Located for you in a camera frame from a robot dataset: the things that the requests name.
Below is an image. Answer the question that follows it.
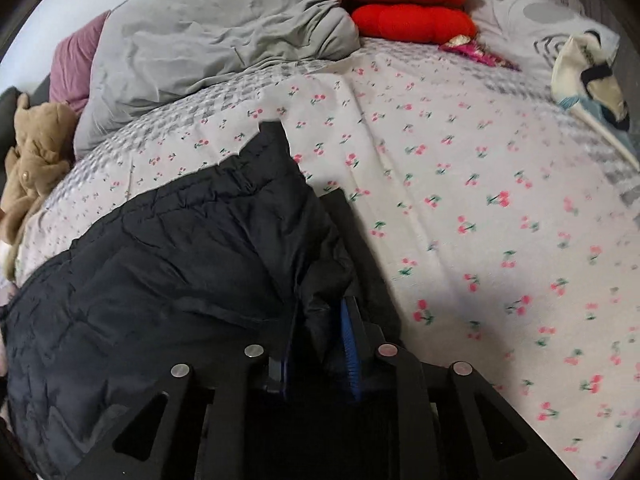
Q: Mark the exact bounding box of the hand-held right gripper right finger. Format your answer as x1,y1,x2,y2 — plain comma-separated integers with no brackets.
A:
340,296,576,480

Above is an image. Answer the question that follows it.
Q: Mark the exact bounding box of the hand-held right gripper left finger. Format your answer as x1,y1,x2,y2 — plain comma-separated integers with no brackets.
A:
65,300,301,480

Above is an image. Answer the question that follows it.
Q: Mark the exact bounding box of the black quilted puffer jacket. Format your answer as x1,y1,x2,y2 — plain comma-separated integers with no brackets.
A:
0,120,406,480

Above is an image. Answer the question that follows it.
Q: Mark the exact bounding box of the cherry print bed sheet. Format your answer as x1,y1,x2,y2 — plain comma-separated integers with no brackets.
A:
10,37,640,480

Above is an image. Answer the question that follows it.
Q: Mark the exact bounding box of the beige plush toy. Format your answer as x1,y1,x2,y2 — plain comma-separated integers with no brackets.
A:
0,92,78,246

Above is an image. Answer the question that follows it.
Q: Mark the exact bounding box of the pink patterned pouch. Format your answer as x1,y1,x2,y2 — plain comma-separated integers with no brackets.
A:
439,34,521,72

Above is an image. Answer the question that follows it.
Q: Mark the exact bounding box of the grey duvet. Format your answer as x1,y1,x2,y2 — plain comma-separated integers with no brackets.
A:
74,0,361,158

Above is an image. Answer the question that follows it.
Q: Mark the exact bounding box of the pink pillow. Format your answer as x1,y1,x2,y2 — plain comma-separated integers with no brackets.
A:
49,10,111,113

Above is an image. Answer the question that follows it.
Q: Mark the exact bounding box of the white pillow with grey print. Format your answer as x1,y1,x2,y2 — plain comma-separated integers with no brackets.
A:
467,0,621,96

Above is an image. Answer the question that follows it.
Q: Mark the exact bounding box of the cream and black cloth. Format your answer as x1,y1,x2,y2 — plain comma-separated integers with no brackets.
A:
550,30,640,171

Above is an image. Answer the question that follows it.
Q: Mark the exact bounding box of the dark grey cushion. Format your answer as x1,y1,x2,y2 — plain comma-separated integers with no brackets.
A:
0,86,23,161

